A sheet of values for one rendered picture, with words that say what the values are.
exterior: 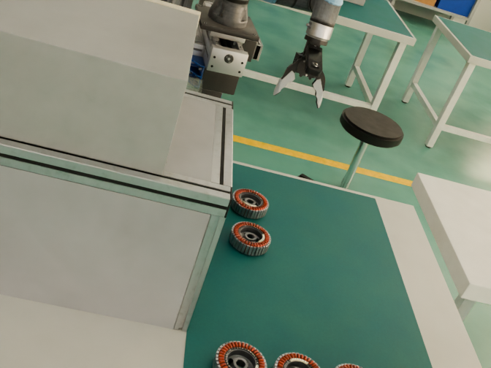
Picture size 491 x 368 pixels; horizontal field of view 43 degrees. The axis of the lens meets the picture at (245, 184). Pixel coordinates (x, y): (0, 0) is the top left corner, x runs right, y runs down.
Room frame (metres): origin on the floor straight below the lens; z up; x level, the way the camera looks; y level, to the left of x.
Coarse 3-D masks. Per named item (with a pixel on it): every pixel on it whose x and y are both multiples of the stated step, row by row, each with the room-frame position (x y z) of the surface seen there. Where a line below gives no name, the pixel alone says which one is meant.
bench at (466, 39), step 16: (448, 32) 4.76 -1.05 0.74; (464, 32) 4.88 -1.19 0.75; (480, 32) 5.08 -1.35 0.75; (432, 48) 5.07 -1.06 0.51; (464, 48) 4.40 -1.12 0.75; (480, 48) 4.55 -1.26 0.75; (480, 64) 4.28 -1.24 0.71; (416, 80) 5.07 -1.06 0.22; (464, 80) 4.31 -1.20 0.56; (432, 112) 4.50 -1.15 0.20; (448, 112) 4.31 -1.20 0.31; (448, 128) 4.32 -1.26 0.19; (432, 144) 4.31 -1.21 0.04
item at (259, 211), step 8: (240, 192) 1.56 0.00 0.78; (248, 192) 1.58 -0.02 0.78; (256, 192) 1.59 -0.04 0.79; (232, 200) 1.52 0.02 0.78; (240, 200) 1.52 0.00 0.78; (248, 200) 1.55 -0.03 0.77; (256, 200) 1.57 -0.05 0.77; (264, 200) 1.56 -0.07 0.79; (232, 208) 1.51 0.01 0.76; (240, 208) 1.49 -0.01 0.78; (248, 208) 1.49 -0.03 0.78; (256, 208) 1.50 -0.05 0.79; (264, 208) 1.52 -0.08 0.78; (248, 216) 1.49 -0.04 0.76; (256, 216) 1.50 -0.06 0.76
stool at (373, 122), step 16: (352, 112) 3.04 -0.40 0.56; (368, 112) 3.11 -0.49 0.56; (352, 128) 2.89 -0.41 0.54; (368, 128) 2.91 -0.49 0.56; (384, 128) 2.98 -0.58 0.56; (400, 128) 3.06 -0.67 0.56; (368, 144) 2.86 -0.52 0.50; (384, 144) 2.86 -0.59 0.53; (352, 160) 3.01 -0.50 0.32; (304, 176) 3.12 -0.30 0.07; (352, 176) 3.00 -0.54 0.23
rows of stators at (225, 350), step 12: (228, 348) 0.95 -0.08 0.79; (240, 348) 0.96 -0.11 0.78; (252, 348) 0.97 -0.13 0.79; (216, 360) 0.91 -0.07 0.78; (228, 360) 0.94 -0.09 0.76; (240, 360) 0.94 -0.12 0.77; (252, 360) 0.95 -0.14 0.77; (264, 360) 0.95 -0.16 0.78; (276, 360) 0.97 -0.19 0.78; (288, 360) 0.98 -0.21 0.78; (300, 360) 0.99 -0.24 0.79; (312, 360) 1.00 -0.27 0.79
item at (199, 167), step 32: (192, 96) 1.37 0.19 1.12; (192, 128) 1.21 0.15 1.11; (224, 128) 1.27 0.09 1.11; (0, 160) 0.91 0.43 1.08; (32, 160) 0.92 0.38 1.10; (64, 160) 0.93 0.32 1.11; (96, 160) 0.96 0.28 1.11; (192, 160) 1.08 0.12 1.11; (224, 160) 1.12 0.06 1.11; (128, 192) 0.95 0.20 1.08; (160, 192) 0.97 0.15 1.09; (192, 192) 0.98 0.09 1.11; (224, 192) 1.01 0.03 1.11
